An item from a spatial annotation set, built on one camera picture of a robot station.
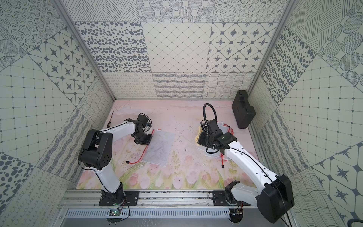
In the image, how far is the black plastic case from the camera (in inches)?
36.3

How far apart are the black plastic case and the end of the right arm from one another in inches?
15.0

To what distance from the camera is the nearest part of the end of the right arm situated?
0.55 metres
